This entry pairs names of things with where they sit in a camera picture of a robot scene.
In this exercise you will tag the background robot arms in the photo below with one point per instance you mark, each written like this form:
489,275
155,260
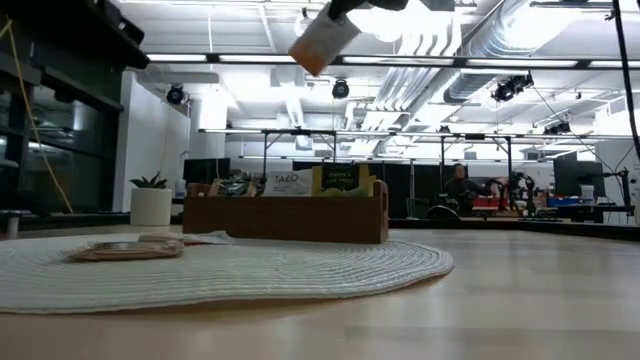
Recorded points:
517,192

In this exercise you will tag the black computer monitor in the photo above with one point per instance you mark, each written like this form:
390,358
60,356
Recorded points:
207,172

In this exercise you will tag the wooden three-compartment box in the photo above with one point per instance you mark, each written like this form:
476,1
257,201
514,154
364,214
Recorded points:
285,220

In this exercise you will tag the black overhead light bar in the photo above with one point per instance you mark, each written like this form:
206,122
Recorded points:
500,62

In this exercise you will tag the white round woven placemat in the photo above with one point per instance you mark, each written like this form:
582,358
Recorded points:
300,270

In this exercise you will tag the white container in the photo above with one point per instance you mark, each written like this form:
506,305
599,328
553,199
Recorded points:
587,194

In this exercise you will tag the black monitor on arm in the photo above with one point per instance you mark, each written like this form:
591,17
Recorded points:
577,177

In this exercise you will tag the black ceiling camera rig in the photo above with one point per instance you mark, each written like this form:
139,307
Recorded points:
510,87

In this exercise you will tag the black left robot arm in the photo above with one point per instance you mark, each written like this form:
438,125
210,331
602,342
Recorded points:
75,30

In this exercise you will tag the white orange Tazo tea bag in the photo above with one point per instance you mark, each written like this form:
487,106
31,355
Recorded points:
200,237
322,42

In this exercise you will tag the black metal table frame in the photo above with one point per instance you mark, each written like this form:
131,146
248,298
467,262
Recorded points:
550,229

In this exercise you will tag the background station black frame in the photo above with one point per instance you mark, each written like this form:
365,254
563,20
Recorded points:
450,134

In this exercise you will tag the person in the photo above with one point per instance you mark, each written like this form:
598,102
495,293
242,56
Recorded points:
462,187

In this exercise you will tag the small plant in white pot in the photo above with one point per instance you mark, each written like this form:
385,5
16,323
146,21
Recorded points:
150,207

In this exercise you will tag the small white bottle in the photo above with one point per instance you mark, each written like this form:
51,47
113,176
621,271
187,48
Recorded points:
180,189

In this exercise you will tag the round black ceiling fixture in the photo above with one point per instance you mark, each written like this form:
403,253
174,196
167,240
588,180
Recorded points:
175,94
341,89

